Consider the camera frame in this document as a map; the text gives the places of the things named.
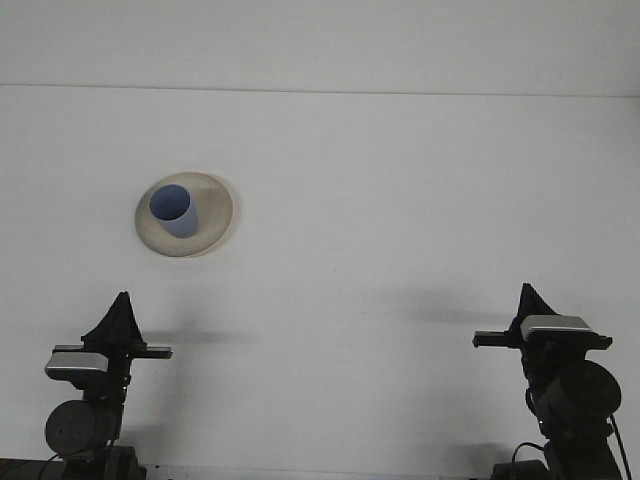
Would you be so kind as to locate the pale blue cup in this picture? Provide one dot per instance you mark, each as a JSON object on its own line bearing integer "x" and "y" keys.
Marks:
{"x": 172, "y": 207}

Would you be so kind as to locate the grey camera box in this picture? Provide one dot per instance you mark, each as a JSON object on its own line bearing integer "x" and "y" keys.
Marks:
{"x": 75, "y": 365}
{"x": 555, "y": 325}

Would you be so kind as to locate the pale round plate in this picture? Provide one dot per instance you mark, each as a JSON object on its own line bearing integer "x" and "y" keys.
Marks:
{"x": 215, "y": 220}

